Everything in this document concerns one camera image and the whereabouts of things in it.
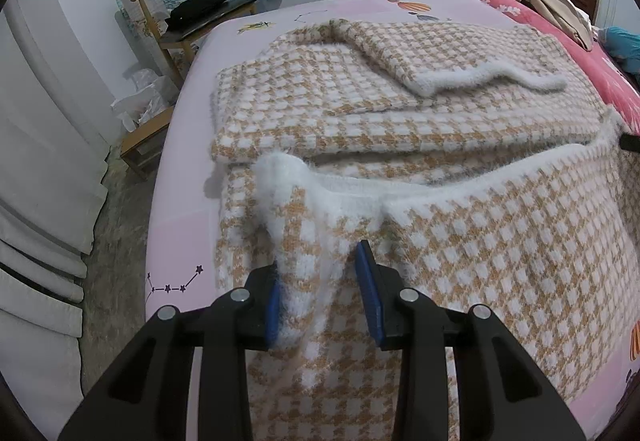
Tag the white curtain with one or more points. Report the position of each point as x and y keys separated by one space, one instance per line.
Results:
x=40 y=196

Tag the beige white houndstooth coat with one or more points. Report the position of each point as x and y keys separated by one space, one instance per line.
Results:
x=450 y=221

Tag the wooden chair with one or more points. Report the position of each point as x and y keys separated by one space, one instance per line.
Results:
x=185 y=38

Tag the bed with pink sheet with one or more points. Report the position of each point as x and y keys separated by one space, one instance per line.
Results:
x=180 y=246

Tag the white plastic bag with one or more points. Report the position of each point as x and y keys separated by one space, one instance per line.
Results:
x=145 y=98

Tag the black bag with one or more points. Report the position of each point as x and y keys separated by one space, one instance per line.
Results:
x=197 y=11

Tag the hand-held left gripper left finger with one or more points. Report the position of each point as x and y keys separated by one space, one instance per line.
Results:
x=272 y=316

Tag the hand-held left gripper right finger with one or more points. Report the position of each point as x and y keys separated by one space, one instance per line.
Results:
x=367 y=296

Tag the pink floral blanket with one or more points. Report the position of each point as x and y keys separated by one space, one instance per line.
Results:
x=615 y=76

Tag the small wooden stool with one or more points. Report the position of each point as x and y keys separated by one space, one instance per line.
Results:
x=145 y=141

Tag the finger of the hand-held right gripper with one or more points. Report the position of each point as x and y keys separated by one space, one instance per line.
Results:
x=632 y=143

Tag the beige clothes pile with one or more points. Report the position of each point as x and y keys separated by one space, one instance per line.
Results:
x=550 y=3

